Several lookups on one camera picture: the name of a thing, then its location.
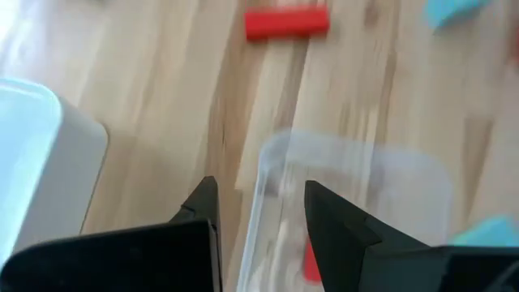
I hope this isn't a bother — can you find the teal rectangular block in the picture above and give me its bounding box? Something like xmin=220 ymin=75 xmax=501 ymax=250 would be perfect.
xmin=449 ymin=214 xmax=519 ymax=248
xmin=423 ymin=0 xmax=494 ymax=32

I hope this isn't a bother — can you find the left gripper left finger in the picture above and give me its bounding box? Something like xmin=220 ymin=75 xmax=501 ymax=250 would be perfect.
xmin=0 ymin=175 xmax=224 ymax=292

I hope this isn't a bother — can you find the long red block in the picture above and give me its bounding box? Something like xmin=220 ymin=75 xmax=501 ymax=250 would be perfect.
xmin=244 ymin=6 xmax=330 ymax=41

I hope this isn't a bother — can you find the white plastic bin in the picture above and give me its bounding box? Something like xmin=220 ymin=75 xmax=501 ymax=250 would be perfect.
xmin=0 ymin=76 xmax=110 ymax=264

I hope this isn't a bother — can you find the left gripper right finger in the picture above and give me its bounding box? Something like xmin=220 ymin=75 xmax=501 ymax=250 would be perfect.
xmin=303 ymin=179 xmax=519 ymax=292

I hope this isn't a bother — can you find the short red block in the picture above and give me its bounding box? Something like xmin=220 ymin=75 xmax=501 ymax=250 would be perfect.
xmin=302 ymin=234 xmax=324 ymax=284

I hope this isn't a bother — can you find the clear plastic bin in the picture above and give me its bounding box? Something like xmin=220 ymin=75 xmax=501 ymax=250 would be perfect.
xmin=234 ymin=129 xmax=455 ymax=292

